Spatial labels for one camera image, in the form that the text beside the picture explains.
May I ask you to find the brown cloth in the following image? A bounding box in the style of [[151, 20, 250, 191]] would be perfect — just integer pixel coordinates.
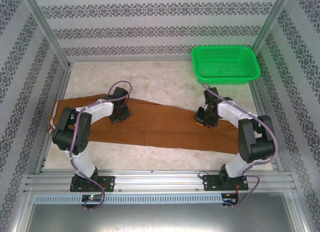
[[46, 93, 242, 155]]

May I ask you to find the green plastic basket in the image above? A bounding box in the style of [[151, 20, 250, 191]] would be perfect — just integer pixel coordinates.
[[191, 45, 262, 86]]

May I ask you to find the grey metal shelf panel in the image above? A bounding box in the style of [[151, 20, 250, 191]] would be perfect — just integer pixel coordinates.
[[22, 192, 308, 232]]

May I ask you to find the aluminium table side rail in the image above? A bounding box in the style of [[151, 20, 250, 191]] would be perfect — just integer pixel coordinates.
[[34, 63, 73, 175], [248, 81, 285, 172]]

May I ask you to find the thin aluminium wall rail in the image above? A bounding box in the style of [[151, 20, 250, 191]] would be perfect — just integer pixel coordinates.
[[67, 57, 195, 64]]

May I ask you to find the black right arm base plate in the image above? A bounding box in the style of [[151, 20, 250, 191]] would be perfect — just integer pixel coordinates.
[[202, 174, 250, 192]]

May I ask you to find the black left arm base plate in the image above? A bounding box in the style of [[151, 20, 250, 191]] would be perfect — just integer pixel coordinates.
[[69, 175, 116, 193]]

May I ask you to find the grey slotted cable duct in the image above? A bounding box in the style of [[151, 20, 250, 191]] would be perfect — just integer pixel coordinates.
[[33, 194, 240, 205]]

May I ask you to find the aluminium frame post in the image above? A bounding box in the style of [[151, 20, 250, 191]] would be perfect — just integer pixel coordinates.
[[251, 0, 292, 53], [23, 0, 73, 68]]

